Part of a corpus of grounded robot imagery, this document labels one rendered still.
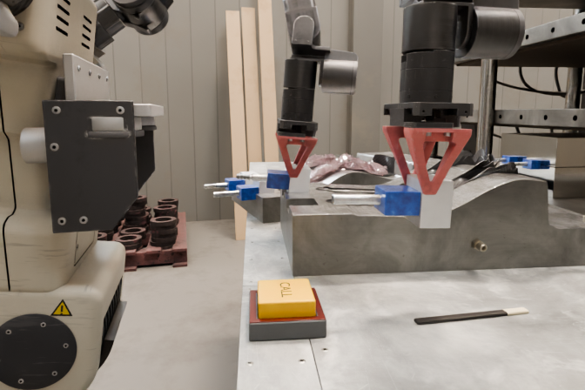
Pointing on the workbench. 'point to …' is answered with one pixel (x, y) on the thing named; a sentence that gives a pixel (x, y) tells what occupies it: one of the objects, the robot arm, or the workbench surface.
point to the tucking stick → (470, 316)
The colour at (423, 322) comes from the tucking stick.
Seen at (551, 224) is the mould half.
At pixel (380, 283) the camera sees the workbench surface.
